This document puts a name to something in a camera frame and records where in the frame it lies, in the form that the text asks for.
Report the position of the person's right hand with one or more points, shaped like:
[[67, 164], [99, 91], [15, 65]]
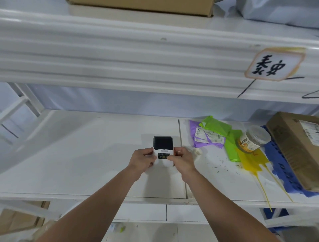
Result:
[[184, 162]]

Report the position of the person's left hand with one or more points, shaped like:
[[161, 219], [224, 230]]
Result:
[[139, 160]]

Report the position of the person's left thumb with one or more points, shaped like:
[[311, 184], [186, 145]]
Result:
[[152, 158]]

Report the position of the person's right thumb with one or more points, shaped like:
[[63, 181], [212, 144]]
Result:
[[172, 158]]

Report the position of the small white label printer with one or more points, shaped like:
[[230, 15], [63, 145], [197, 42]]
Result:
[[163, 144]]

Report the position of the person's right forearm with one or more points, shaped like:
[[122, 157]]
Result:
[[219, 209]]

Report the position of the person's left forearm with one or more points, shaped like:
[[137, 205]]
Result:
[[99, 207]]

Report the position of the small white cap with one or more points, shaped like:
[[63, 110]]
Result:
[[196, 151]]

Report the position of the purple mailer bag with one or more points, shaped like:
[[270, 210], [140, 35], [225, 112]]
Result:
[[193, 128]]

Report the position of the wide green mailer bag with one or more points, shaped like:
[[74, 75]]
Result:
[[215, 126]]

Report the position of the narrow green mailer bag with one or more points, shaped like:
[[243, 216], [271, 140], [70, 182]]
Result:
[[231, 147]]

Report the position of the clear bottle with green cap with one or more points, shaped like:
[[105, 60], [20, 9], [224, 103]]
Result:
[[119, 227]]

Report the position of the yellow plastic bag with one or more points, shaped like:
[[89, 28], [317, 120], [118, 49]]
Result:
[[251, 160]]

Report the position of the clear plastic jar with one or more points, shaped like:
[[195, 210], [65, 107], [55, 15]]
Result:
[[253, 139]]

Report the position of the blue plastic crate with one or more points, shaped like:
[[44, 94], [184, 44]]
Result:
[[270, 217]]

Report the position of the large brown cardboard box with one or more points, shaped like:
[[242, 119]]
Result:
[[291, 144]]

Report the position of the white metal shelf rack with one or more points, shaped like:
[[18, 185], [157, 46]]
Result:
[[99, 49]]

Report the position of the handwritten paper label sticker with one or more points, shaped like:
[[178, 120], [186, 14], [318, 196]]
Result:
[[274, 64]]

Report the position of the folded brown cardboard sheets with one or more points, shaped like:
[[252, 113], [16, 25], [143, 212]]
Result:
[[17, 219]]

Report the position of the flat brown cardboard box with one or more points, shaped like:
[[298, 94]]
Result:
[[149, 5]]

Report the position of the grey plastic mailer bag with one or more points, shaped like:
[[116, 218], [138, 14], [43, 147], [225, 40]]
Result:
[[281, 10]]

